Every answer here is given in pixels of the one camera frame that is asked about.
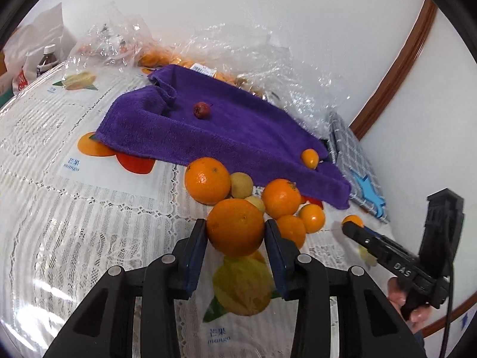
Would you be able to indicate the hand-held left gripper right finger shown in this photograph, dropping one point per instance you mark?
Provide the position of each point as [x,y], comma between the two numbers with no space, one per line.
[277,257]

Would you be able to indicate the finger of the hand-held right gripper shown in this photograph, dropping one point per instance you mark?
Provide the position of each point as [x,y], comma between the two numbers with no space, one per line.
[367,238]

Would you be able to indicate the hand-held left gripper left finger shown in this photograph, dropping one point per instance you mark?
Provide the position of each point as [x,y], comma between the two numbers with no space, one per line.
[197,257]

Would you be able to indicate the small orange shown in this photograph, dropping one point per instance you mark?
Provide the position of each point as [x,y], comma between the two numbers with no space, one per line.
[353,220]
[310,157]
[312,217]

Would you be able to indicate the large orange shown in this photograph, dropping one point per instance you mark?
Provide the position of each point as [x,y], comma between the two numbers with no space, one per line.
[207,180]
[234,227]

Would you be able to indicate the small yellow fruit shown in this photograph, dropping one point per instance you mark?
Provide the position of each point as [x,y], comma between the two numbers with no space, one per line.
[257,203]
[241,184]

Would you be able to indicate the person's right hand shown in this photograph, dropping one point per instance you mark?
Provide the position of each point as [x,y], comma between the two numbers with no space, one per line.
[395,294]

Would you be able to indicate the medium orange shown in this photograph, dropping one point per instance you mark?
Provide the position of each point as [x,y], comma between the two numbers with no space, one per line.
[280,198]
[292,231]

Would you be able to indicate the grey checked pillow blue star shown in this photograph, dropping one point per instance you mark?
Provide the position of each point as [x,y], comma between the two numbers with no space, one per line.
[350,145]

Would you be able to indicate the purple towel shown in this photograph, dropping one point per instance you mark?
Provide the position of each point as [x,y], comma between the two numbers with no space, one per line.
[223,134]

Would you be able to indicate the small red fruit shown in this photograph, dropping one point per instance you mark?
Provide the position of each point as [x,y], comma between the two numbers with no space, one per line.
[201,110]

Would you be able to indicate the brown wooden trim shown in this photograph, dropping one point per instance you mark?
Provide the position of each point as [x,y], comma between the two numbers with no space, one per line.
[402,63]

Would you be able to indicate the crumpled clear plastic bag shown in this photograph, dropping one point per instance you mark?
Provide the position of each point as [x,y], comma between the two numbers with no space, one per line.
[290,74]

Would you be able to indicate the clear bag of oranges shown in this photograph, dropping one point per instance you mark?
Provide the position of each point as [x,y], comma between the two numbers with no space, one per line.
[160,57]

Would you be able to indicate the dark bottle white cap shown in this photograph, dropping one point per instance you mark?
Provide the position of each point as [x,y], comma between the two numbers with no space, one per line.
[46,59]

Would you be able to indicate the white plastic bag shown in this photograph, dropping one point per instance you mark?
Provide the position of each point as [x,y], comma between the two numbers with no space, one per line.
[41,26]

